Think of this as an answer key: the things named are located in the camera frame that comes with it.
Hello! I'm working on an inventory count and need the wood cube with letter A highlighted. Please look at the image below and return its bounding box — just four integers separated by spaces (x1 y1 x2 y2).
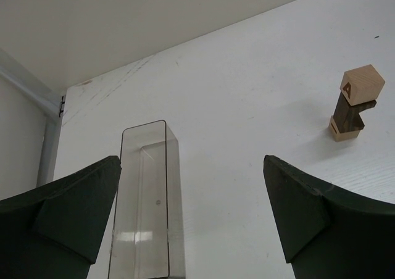
340 64 385 106

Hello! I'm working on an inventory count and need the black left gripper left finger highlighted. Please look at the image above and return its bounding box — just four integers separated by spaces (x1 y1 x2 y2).
1 156 122 278

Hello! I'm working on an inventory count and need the clear plastic box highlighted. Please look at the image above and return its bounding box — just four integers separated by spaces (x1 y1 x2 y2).
108 120 186 278

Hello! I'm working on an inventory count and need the aluminium left side rail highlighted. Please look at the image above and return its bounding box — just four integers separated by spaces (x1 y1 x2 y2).
1 51 65 198

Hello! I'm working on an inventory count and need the dark brown wood block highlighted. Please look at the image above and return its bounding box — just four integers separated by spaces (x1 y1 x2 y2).
333 93 376 133

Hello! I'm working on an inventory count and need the light plain wood cube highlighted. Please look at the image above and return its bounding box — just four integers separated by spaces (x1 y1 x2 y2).
328 114 362 143

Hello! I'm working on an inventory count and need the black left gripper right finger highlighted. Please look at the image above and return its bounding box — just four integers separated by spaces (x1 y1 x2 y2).
263 155 394 278

